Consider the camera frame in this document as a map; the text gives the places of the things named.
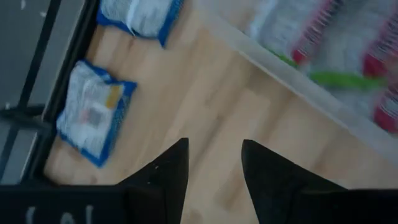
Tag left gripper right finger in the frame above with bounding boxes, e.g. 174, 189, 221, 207
241, 139, 348, 224

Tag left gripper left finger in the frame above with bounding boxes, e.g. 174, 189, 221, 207
116, 138, 190, 224

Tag blue Maruchan ramen pack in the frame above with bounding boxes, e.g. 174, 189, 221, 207
95, 0, 185, 48
55, 58, 138, 169

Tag lime chili ramen pack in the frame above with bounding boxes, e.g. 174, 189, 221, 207
307, 0, 398, 93
245, 0, 346, 68
371, 88, 398, 134

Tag clear plastic bin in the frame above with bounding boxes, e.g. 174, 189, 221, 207
191, 0, 398, 167

